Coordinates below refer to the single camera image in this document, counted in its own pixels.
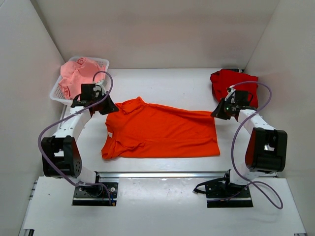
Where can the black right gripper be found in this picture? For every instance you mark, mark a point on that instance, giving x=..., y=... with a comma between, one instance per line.
x=218, y=113

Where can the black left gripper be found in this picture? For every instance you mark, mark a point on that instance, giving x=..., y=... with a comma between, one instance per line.
x=111, y=107

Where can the orange t shirt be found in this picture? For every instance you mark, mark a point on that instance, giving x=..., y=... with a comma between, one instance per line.
x=145, y=130

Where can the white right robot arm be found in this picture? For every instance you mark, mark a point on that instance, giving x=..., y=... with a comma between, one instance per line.
x=266, y=150

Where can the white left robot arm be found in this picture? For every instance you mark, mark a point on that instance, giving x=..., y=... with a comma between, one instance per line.
x=60, y=154

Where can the red folded t shirt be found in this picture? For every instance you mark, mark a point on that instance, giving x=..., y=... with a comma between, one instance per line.
x=223, y=79

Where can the pink t shirt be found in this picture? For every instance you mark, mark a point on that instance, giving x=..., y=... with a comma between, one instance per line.
x=78, y=72

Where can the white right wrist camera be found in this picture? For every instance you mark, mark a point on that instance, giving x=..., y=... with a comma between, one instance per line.
x=231, y=90

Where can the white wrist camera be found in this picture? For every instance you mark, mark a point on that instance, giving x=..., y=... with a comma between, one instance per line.
x=100, y=87
x=231, y=90

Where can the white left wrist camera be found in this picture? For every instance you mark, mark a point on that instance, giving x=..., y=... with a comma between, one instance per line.
x=100, y=87

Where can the aluminium table rail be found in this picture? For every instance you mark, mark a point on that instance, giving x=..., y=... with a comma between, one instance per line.
x=161, y=174

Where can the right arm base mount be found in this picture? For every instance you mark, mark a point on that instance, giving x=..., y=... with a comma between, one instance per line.
x=221, y=193

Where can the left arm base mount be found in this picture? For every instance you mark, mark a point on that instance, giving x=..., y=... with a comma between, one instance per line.
x=97, y=195

